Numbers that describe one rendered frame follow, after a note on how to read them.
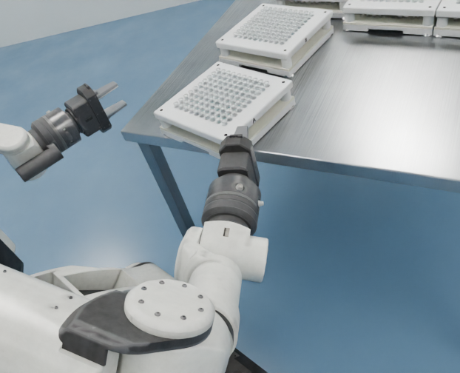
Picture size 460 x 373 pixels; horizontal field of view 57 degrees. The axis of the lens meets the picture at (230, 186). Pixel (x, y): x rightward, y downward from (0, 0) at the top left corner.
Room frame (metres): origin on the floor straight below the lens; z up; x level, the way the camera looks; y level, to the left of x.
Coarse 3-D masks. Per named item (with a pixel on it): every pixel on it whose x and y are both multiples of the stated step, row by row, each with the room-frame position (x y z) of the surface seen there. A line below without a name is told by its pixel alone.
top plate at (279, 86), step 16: (224, 64) 1.02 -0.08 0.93; (272, 80) 0.88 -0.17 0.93; (288, 80) 0.86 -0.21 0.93; (176, 96) 0.94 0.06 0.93; (256, 96) 0.84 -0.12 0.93; (272, 96) 0.82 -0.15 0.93; (160, 112) 0.89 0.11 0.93; (176, 112) 0.87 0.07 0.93; (240, 112) 0.79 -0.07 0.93; (256, 112) 0.77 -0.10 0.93; (192, 128) 0.79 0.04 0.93; (208, 128) 0.77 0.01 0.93; (224, 128) 0.75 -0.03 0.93
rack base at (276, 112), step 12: (276, 108) 0.83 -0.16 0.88; (288, 108) 0.84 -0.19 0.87; (264, 120) 0.80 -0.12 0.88; (276, 120) 0.81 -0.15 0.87; (168, 132) 0.88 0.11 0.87; (180, 132) 0.85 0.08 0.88; (252, 132) 0.77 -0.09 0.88; (264, 132) 0.78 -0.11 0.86; (192, 144) 0.81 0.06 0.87; (204, 144) 0.78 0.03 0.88; (216, 144) 0.77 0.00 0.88; (216, 156) 0.75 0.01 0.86
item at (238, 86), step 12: (204, 84) 0.94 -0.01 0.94; (216, 84) 0.92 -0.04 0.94; (228, 84) 0.91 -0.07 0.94; (240, 84) 0.89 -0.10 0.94; (252, 84) 0.88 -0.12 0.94; (192, 96) 0.90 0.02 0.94; (204, 96) 0.89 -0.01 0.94; (216, 96) 0.87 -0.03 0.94; (228, 96) 0.86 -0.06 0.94; (240, 96) 0.84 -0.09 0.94; (204, 108) 0.84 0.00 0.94; (216, 108) 0.83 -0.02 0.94; (228, 108) 0.81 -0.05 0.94
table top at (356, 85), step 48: (240, 0) 1.57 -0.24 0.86; (336, 48) 1.05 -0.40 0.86; (384, 48) 0.98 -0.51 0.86; (432, 48) 0.91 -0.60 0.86; (336, 96) 0.84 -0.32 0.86; (384, 96) 0.78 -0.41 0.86; (432, 96) 0.73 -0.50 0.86; (288, 144) 0.72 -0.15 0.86; (336, 144) 0.67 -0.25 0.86; (384, 144) 0.63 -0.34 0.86; (432, 144) 0.59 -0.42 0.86
